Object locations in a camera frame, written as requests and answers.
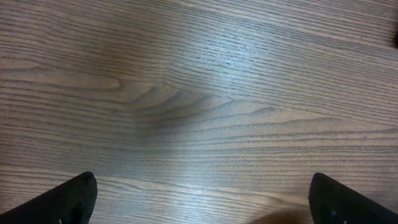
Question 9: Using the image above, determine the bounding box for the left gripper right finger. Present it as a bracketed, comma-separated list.
[308, 172, 397, 224]

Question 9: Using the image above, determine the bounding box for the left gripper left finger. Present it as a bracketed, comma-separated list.
[1, 172, 98, 224]

